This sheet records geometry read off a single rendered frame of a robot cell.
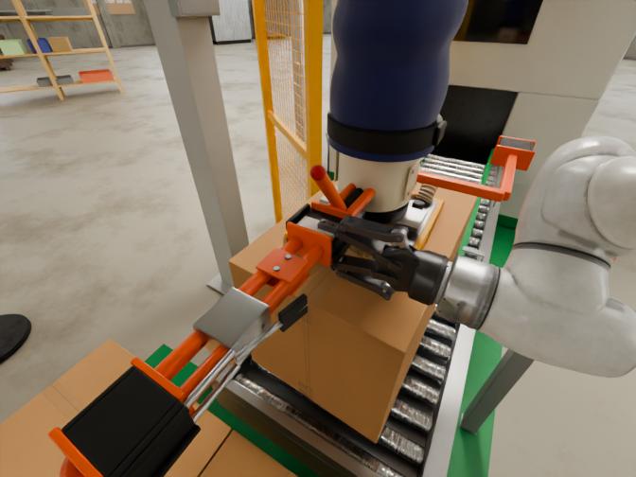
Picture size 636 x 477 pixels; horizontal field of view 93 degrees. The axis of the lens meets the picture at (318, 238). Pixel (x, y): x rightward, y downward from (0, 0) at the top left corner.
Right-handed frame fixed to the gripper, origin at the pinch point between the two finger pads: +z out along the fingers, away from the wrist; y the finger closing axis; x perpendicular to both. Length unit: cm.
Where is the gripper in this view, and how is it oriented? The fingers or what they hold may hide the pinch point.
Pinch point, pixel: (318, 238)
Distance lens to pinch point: 50.8
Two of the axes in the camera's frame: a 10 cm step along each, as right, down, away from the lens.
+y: 0.0, 7.9, 6.2
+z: -8.7, -3.1, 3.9
